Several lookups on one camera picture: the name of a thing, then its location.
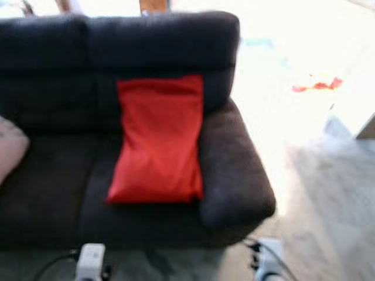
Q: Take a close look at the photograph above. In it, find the pale pink pillow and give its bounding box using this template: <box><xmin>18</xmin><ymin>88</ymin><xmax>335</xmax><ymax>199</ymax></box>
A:
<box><xmin>0</xmin><ymin>116</ymin><xmax>30</xmax><ymax>186</ymax></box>

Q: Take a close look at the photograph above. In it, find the red pillow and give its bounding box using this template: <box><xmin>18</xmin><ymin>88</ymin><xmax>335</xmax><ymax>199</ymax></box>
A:
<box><xmin>105</xmin><ymin>74</ymin><xmax>205</xmax><ymax>205</ymax></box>

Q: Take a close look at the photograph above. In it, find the dark grey fabric sofa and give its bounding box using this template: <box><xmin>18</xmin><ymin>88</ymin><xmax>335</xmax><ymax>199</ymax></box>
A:
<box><xmin>0</xmin><ymin>12</ymin><xmax>277</xmax><ymax>248</ymax></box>

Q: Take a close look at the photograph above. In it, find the red cloth item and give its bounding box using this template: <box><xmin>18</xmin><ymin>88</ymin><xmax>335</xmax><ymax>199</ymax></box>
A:
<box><xmin>292</xmin><ymin>76</ymin><xmax>344</xmax><ymax>94</ymax></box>

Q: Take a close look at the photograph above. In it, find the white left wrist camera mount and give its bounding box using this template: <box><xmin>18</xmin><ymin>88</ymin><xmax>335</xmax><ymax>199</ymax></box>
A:
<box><xmin>75</xmin><ymin>243</ymin><xmax>107</xmax><ymax>281</ymax></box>

